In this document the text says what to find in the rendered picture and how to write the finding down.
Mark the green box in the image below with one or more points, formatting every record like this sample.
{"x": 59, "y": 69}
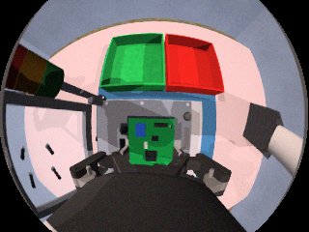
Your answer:
{"x": 134, "y": 62}

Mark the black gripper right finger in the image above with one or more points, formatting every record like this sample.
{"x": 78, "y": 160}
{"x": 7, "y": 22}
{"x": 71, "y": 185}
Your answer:
{"x": 215, "y": 176}

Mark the red open tray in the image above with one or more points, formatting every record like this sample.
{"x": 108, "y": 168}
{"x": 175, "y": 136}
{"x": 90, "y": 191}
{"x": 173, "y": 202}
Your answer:
{"x": 192, "y": 62}

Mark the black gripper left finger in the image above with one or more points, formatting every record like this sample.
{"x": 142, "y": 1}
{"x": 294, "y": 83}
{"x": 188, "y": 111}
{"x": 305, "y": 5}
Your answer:
{"x": 98, "y": 163}

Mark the green circuit board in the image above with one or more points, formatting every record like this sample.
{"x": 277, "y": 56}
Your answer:
{"x": 150, "y": 141}

